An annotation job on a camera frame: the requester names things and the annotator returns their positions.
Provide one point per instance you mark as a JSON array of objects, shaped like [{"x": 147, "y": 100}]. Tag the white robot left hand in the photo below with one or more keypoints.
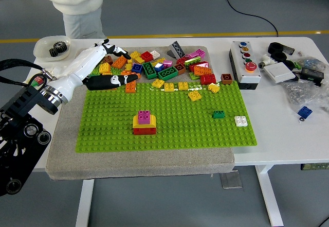
[{"x": 77, "y": 67}]

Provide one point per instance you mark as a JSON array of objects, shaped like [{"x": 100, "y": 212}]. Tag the yellow curved brick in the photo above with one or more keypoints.
[{"x": 136, "y": 123}]

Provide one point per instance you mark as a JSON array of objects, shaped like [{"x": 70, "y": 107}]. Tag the magenta square brick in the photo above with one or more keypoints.
[{"x": 144, "y": 117}]

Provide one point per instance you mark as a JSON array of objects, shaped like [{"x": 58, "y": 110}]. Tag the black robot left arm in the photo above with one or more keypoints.
[{"x": 23, "y": 101}]

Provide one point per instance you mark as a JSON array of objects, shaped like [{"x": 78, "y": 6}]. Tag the yellow square brick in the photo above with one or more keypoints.
[
  {"x": 140, "y": 60},
  {"x": 105, "y": 68},
  {"x": 135, "y": 55},
  {"x": 183, "y": 86},
  {"x": 194, "y": 96},
  {"x": 214, "y": 88},
  {"x": 169, "y": 87},
  {"x": 158, "y": 83}
]

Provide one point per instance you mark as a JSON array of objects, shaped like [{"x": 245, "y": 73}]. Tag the brown square brick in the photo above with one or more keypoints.
[
  {"x": 108, "y": 61},
  {"x": 226, "y": 79}
]

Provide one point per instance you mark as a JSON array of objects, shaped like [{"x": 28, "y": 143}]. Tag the green square brick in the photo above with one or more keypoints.
[
  {"x": 116, "y": 71},
  {"x": 194, "y": 75}
]

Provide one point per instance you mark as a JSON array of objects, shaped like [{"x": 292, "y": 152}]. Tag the orange flat long brick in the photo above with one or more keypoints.
[{"x": 127, "y": 72}]

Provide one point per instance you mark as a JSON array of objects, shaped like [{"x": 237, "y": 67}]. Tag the yellow narrow brick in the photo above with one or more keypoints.
[
  {"x": 128, "y": 67},
  {"x": 129, "y": 60}
]

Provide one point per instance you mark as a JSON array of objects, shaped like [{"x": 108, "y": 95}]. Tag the blue square brick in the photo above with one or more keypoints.
[
  {"x": 158, "y": 67},
  {"x": 305, "y": 111},
  {"x": 137, "y": 68}
]

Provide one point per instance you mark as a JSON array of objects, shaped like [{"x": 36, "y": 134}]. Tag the red square brick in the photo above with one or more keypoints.
[
  {"x": 147, "y": 56},
  {"x": 181, "y": 61}
]

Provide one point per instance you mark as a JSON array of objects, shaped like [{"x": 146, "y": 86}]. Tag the green long upturned brick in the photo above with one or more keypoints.
[
  {"x": 167, "y": 73},
  {"x": 149, "y": 70}
]

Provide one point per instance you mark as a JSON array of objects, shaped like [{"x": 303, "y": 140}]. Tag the yellow flat brick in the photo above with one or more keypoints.
[{"x": 154, "y": 63}]

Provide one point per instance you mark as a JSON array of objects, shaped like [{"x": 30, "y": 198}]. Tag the white square brick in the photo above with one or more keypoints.
[
  {"x": 155, "y": 54},
  {"x": 241, "y": 121}
]

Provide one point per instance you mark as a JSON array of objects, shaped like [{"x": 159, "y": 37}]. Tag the pink square brick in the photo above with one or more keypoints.
[{"x": 168, "y": 63}]

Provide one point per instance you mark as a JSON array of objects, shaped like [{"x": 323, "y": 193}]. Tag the grey long brick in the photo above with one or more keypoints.
[{"x": 177, "y": 49}]

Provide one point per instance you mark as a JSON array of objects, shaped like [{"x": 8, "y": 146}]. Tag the red stepped brick stack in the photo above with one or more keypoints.
[{"x": 144, "y": 131}]

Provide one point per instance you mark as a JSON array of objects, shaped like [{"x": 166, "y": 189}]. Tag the brown upturned brick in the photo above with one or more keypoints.
[{"x": 180, "y": 68}]

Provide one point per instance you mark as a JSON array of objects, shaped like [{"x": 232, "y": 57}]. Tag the pink long brick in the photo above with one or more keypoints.
[{"x": 198, "y": 53}]

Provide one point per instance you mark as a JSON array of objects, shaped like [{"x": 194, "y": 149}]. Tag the lime green long brick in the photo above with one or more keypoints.
[{"x": 192, "y": 61}]

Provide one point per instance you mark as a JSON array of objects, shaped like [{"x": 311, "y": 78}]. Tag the red glossy sloped brick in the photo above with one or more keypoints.
[{"x": 201, "y": 64}]

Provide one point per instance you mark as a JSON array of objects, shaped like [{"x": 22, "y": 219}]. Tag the red rounded brick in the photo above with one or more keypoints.
[{"x": 207, "y": 79}]

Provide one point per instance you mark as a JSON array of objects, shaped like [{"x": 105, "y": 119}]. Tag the small dark green brick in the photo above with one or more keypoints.
[{"x": 218, "y": 114}]

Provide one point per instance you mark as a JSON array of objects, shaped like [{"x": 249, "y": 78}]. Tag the black metal gear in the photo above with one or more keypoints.
[
  {"x": 62, "y": 46},
  {"x": 54, "y": 52}
]

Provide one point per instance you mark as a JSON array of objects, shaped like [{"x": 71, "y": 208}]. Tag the white plastic bowl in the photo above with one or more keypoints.
[{"x": 42, "y": 48}]

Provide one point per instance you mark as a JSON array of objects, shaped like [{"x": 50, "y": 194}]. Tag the grey-brown mat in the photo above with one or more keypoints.
[{"x": 141, "y": 162}]

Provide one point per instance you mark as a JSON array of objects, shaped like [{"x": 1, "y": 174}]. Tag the green studded baseplate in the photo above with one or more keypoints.
[{"x": 185, "y": 131}]

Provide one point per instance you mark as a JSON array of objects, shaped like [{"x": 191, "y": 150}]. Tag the white table leg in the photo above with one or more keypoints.
[
  {"x": 84, "y": 203},
  {"x": 270, "y": 198}
]

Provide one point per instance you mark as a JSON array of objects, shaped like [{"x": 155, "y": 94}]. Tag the white push-button control box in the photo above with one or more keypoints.
[{"x": 250, "y": 75}]

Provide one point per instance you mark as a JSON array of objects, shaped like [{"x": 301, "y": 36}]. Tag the white pipe fitting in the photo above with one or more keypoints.
[{"x": 267, "y": 60}]

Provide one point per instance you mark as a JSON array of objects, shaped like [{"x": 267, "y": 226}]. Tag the black clamp with metal plate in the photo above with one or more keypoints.
[{"x": 276, "y": 47}]

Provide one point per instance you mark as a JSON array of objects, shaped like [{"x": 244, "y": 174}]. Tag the grey floor plate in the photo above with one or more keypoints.
[{"x": 231, "y": 180}]

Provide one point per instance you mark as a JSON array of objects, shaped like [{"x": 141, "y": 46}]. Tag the green plastic clip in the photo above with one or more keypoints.
[{"x": 298, "y": 64}]

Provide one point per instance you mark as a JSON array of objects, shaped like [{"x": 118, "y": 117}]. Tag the clear bag of blue parts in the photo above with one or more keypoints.
[{"x": 312, "y": 62}]

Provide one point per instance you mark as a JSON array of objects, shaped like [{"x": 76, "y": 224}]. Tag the black power adapter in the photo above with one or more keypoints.
[{"x": 311, "y": 74}]

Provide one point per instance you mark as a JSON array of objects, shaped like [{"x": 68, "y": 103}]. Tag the clear bag of screws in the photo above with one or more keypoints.
[{"x": 303, "y": 93}]

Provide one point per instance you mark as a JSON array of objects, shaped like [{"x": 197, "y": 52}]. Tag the table height control panel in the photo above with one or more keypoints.
[{"x": 314, "y": 166}]

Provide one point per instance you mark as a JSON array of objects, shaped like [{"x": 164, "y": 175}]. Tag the white switch box green red buttons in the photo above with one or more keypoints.
[{"x": 37, "y": 80}]

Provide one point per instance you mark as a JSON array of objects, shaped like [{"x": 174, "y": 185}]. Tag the white wall switch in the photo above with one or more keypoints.
[{"x": 279, "y": 73}]

